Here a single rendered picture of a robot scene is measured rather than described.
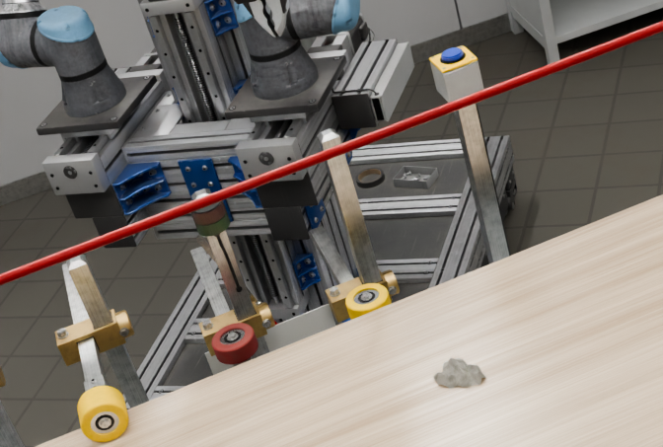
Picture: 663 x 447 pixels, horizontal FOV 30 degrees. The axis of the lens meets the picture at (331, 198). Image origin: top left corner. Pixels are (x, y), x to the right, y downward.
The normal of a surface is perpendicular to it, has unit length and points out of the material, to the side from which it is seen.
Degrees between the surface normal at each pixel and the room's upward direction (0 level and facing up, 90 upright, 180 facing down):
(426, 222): 0
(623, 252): 0
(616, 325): 0
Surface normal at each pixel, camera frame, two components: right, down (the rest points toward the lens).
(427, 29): 0.22, 0.47
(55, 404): -0.26, -0.82
